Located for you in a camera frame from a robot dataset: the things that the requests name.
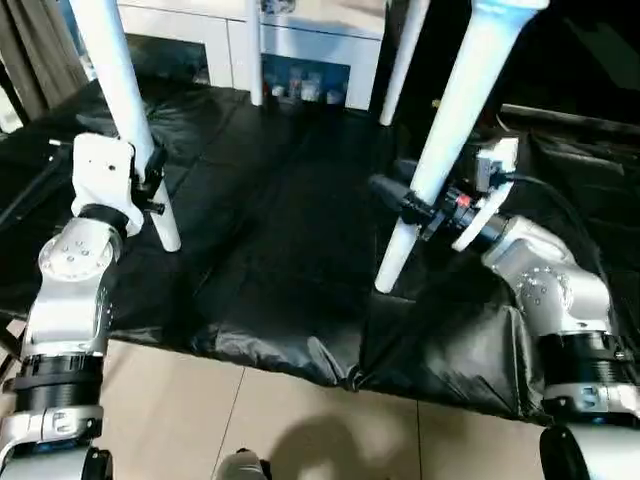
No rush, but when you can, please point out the black work mat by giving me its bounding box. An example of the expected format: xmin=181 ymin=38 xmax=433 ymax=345
xmin=0 ymin=73 xmax=640 ymax=427

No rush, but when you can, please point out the white cabinet with glass doors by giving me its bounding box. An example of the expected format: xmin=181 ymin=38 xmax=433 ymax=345
xmin=116 ymin=0 xmax=387 ymax=112

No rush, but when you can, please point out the long black metal bar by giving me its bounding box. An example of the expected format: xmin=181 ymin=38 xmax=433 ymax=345
xmin=501 ymin=102 xmax=640 ymax=132

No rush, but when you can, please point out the beige curtain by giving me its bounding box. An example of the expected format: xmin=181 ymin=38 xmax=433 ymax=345
xmin=0 ymin=0 xmax=92 ymax=122

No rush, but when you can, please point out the dark robot body part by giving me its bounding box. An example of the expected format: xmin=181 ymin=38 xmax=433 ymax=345
xmin=213 ymin=448 xmax=275 ymax=480

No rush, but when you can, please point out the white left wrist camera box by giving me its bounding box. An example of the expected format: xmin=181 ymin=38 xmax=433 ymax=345
xmin=70 ymin=131 xmax=145 ymax=240

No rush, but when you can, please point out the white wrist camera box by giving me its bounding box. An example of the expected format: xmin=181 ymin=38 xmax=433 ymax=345
xmin=70 ymin=131 xmax=145 ymax=240
xmin=451 ymin=137 xmax=521 ymax=252

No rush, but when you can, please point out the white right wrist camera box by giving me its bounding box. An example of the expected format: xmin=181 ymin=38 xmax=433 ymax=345
xmin=451 ymin=137 xmax=521 ymax=252

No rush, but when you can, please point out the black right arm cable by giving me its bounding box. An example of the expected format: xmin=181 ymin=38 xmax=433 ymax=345
xmin=503 ymin=171 xmax=617 ymax=264

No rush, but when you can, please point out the black folding table frame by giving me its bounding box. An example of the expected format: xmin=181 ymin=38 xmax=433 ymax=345
xmin=0 ymin=318 xmax=26 ymax=382

